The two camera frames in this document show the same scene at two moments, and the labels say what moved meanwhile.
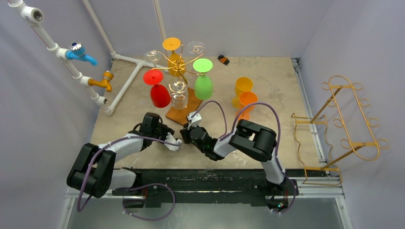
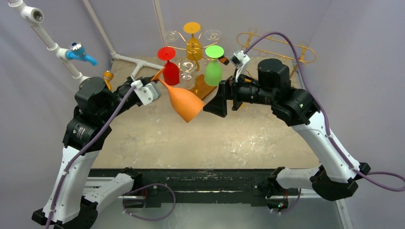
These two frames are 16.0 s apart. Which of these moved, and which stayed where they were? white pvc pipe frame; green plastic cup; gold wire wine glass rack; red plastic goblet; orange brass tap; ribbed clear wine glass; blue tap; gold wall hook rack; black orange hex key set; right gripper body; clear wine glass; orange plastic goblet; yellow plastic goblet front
Moved: right gripper body; clear wine glass; orange plastic goblet; gold wire wine glass rack; ribbed clear wine glass; green plastic cup; yellow plastic goblet front; red plastic goblet; gold wall hook rack
Stayed: blue tap; black orange hex key set; white pvc pipe frame; orange brass tap
